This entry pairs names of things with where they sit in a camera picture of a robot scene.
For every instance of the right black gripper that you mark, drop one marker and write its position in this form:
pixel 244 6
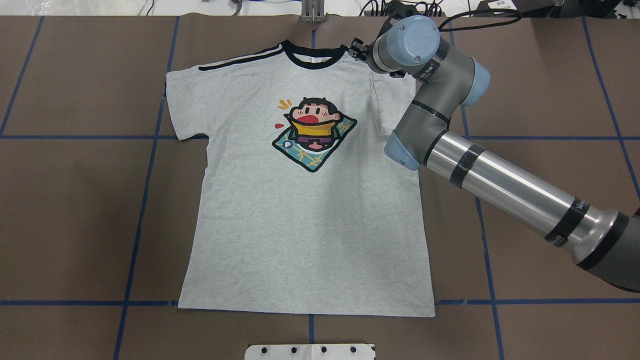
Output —
pixel 356 49

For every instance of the grey cartoon print t-shirt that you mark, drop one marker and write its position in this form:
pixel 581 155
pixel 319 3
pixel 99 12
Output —
pixel 300 209

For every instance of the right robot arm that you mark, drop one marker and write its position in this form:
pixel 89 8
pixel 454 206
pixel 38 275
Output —
pixel 604 243

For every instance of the black box with label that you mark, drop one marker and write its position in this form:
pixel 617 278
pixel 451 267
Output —
pixel 528 8

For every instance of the aluminium frame post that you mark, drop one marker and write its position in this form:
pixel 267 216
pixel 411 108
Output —
pixel 313 11

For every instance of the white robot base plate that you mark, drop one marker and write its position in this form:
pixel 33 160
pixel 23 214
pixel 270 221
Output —
pixel 331 351

